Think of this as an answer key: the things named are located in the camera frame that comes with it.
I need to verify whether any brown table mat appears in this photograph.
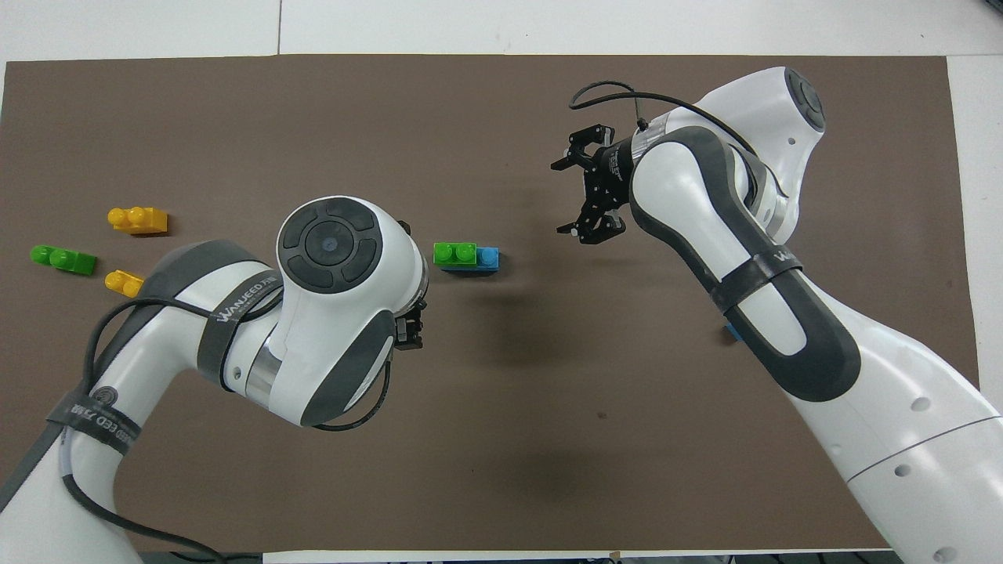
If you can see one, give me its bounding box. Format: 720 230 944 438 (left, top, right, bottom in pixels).
0 53 980 553

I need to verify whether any yellow two-stud block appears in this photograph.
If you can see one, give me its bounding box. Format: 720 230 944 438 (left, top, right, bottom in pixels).
108 206 169 235
104 269 147 298

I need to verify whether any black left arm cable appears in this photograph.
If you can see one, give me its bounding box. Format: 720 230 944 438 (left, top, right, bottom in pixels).
61 298 393 564

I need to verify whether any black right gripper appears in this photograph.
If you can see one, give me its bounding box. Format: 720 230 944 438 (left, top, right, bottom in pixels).
397 123 638 246

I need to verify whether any green two-stud block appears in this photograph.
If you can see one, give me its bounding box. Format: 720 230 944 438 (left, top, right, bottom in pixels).
30 244 98 277
433 241 479 269

